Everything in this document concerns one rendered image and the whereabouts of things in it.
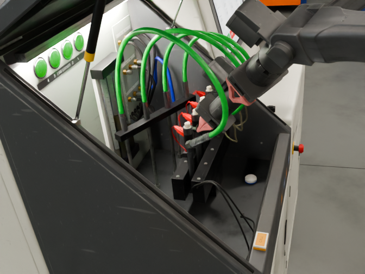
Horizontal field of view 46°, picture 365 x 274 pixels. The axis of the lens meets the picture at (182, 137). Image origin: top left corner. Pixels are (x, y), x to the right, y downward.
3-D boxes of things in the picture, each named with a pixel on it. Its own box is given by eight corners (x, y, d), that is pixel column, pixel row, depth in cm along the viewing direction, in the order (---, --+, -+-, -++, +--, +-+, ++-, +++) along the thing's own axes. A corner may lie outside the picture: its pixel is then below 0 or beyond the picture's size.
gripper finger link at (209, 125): (192, 112, 121) (209, 94, 115) (209, 130, 121) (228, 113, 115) (180, 124, 117) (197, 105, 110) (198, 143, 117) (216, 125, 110)
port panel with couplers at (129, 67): (136, 116, 146) (121, 26, 130) (127, 115, 147) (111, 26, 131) (150, 99, 156) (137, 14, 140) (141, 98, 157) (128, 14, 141)
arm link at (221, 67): (266, 74, 99) (269, 72, 107) (232, 38, 99) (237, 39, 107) (230, 109, 103) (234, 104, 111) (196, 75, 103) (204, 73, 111)
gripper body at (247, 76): (226, 77, 77) (241, 58, 71) (263, 49, 81) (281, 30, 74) (249, 104, 77) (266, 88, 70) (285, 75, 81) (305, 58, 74)
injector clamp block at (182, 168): (206, 221, 130) (203, 181, 122) (175, 217, 133) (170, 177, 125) (230, 159, 157) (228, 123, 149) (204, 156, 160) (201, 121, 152)
